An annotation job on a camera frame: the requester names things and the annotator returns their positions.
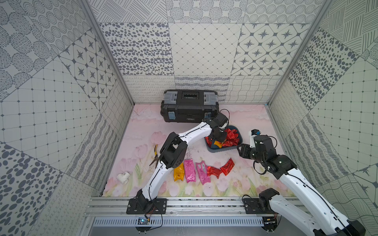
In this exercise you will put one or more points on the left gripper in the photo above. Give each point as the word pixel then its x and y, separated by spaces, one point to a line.
pixel 218 137

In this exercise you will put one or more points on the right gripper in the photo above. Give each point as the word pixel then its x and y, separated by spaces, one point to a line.
pixel 244 151

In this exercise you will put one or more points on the red tea bag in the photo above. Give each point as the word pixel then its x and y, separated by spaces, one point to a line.
pixel 213 171
pixel 227 167

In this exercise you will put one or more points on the pink tea bag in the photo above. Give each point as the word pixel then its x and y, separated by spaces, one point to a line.
pixel 202 172
pixel 189 169

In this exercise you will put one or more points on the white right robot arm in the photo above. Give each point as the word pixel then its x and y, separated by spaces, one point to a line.
pixel 320 219

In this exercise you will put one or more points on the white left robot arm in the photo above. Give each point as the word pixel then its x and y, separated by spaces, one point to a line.
pixel 171 156

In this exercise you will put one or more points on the dark teal storage box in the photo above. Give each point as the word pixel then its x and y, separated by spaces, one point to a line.
pixel 234 138

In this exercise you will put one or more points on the black plastic toolbox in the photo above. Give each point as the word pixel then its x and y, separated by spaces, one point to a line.
pixel 189 106

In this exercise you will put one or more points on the white plastic pipe fitting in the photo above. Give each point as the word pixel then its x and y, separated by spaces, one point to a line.
pixel 123 177

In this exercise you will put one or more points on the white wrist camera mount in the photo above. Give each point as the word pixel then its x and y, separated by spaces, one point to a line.
pixel 253 133

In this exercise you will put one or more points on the yellow handled pliers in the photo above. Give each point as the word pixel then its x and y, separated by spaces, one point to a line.
pixel 156 157

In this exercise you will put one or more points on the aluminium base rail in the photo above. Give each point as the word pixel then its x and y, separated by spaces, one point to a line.
pixel 180 212

